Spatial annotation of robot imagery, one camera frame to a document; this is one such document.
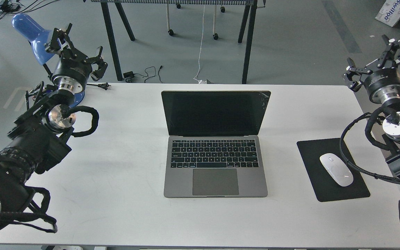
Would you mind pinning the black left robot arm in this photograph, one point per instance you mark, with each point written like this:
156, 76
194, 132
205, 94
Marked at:
39, 138

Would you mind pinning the white computer mouse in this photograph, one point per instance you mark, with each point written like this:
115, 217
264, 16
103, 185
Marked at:
337, 169

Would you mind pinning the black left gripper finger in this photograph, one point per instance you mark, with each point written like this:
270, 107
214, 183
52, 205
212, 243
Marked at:
61, 45
98, 60

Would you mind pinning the grey open laptop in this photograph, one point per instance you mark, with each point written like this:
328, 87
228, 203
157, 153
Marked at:
213, 145

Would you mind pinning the black plug on table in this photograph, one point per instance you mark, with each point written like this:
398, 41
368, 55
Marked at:
104, 86

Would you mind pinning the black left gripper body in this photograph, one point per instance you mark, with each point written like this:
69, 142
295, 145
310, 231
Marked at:
71, 75

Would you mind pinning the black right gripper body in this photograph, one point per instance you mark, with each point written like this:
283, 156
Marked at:
383, 85

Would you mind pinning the cardboard box with blue print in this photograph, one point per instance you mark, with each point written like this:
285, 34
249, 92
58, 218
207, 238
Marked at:
389, 13

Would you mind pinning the white wheeled rack legs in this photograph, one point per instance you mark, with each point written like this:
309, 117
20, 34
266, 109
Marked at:
191, 22

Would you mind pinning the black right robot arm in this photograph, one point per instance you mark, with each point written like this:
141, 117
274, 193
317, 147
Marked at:
382, 130

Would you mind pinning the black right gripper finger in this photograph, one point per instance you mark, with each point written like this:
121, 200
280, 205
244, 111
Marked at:
390, 58
353, 74

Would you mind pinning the black mouse pad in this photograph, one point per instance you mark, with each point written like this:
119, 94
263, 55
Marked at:
330, 177

